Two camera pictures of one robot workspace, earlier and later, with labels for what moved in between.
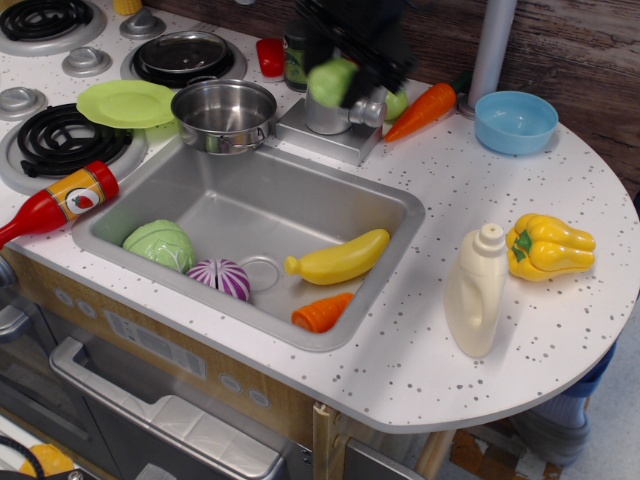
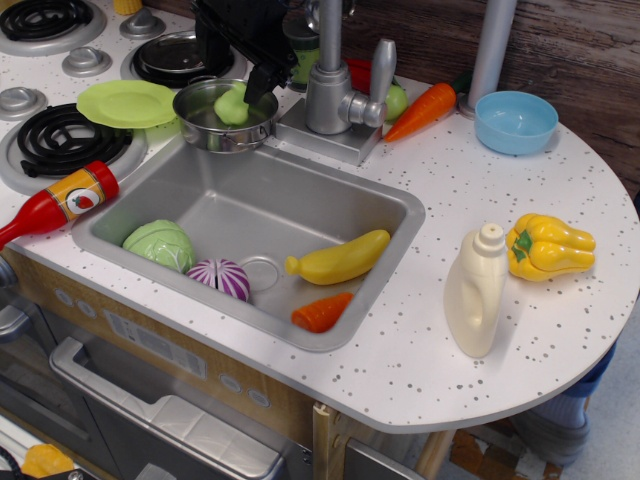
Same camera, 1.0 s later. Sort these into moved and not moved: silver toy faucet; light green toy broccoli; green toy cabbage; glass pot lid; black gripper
Moved: black gripper; light green toy broccoli
Not moved: green toy cabbage; glass pot lid; silver toy faucet
